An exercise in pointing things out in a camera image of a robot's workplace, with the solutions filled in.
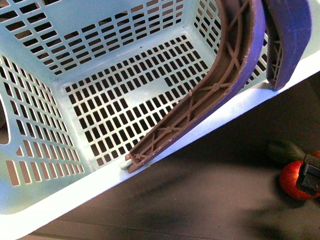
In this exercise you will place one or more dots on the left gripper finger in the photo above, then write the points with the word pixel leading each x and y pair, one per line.
pixel 243 27
pixel 289 28

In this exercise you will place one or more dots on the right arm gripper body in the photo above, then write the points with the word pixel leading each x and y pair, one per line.
pixel 308 179

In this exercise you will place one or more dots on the light blue plastic basket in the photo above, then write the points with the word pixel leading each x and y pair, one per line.
pixel 83 81

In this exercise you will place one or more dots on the orange fruit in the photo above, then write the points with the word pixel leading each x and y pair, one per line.
pixel 288 180

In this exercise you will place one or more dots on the green avocado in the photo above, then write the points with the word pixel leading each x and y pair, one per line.
pixel 283 152

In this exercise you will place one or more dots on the black near display tray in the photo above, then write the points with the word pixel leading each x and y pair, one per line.
pixel 220 187

